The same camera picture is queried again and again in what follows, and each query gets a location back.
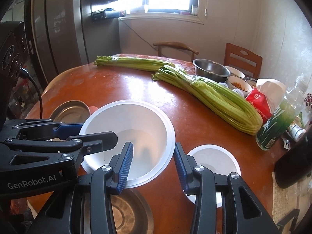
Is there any shallow steel round pan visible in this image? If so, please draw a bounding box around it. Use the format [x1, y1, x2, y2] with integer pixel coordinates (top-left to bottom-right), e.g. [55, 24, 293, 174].
[50, 100, 91, 124]

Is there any red white paper bowl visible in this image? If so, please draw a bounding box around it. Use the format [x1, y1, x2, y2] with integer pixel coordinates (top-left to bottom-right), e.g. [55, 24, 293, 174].
[80, 100, 176, 189]

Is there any pink plastic plate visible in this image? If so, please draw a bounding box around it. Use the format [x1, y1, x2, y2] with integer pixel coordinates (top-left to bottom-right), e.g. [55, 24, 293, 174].
[89, 106, 98, 115]

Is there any green label plastic bottle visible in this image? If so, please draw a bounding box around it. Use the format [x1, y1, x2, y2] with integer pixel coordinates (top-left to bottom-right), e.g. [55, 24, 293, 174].
[255, 74, 308, 151]

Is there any far celery bunch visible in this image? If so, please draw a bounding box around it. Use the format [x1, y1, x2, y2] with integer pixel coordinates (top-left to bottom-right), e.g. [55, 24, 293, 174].
[94, 56, 175, 72]

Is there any celery bunch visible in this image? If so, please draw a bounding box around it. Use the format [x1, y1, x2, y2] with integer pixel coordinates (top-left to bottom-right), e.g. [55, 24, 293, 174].
[94, 56, 175, 72]
[152, 65, 262, 136]

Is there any small white medicine bottle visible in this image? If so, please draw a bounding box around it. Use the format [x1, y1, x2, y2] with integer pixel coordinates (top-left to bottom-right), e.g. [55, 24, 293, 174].
[287, 123, 306, 142]

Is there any steel refrigerator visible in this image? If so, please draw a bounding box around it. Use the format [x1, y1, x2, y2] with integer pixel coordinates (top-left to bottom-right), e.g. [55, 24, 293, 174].
[24, 0, 122, 88]

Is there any near celery bunch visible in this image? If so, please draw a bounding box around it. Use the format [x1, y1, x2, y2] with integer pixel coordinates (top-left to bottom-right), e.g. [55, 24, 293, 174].
[152, 65, 262, 136]

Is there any red white plastic bag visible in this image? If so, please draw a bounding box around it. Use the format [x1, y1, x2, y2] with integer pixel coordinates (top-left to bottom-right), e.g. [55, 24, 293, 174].
[245, 78, 286, 125]

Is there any curved wooden chair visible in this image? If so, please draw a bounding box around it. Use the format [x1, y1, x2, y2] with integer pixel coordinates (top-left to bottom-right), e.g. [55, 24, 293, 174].
[153, 41, 199, 62]

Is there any ceramic bowl with food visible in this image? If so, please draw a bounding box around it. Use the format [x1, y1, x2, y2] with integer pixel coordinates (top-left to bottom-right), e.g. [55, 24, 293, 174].
[226, 76, 252, 97]

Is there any white ceramic bowl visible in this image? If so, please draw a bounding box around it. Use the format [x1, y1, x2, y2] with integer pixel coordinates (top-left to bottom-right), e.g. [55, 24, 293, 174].
[225, 66, 245, 80]

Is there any steel mixing bowl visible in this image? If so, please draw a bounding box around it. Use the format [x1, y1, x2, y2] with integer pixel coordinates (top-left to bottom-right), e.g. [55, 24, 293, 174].
[192, 59, 230, 82]

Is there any orange slatted wooden chair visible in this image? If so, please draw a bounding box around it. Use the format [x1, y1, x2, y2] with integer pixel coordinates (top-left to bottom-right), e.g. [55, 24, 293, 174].
[223, 43, 263, 79]

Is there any black cable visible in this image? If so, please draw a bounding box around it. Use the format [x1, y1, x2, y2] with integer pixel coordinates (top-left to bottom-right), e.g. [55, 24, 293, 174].
[19, 67, 44, 120]

